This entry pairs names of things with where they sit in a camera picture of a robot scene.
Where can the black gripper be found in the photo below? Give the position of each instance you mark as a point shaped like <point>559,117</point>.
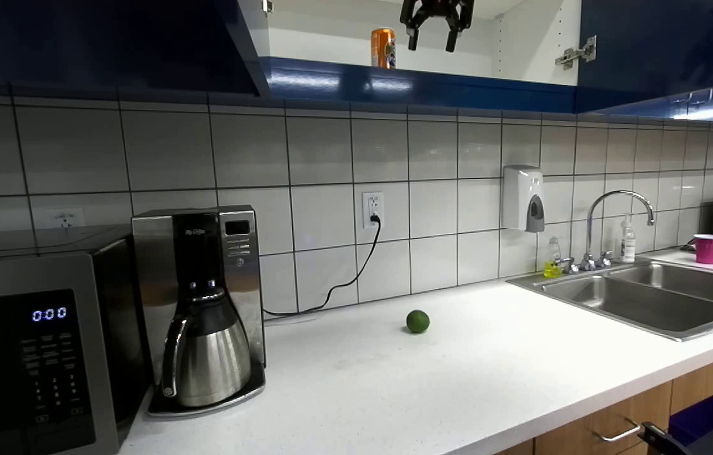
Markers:
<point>437,7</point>

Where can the orange soda can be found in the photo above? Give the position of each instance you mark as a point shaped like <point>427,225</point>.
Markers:
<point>384,50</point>

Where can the metal cabinet hinge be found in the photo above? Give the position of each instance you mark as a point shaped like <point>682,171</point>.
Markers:
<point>266,7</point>
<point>576,52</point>

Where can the chrome faucet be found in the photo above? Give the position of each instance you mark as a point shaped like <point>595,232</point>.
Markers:
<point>592,219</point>

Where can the yellow dish soap bottle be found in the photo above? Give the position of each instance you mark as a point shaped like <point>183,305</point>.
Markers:
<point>553,268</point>

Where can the small white bottle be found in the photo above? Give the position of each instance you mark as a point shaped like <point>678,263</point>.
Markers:
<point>628,244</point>

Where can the green lime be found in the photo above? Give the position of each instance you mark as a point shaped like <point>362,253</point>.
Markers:
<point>419,323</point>

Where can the black coffee maker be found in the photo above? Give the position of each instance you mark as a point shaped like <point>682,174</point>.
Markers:
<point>238,261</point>

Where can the stainless steel sink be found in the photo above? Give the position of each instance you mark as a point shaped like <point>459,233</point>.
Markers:
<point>650,300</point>

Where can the pink cup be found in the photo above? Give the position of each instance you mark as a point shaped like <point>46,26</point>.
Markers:
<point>707,252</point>

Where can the blue upper cabinet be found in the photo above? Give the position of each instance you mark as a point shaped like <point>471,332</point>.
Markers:
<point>80,42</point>

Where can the steel coffee carafe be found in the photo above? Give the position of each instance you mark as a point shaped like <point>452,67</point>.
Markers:
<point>214,358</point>

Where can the wooden base cabinet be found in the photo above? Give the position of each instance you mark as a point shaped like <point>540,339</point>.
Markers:
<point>600,419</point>

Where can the black steel microwave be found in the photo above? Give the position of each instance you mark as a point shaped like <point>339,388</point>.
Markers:
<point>45,356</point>

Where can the white wall outlet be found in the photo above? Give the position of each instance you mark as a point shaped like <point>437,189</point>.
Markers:
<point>66,220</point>
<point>372,206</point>

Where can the white wall soap dispenser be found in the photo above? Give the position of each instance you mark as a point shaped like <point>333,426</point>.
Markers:
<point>523,198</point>

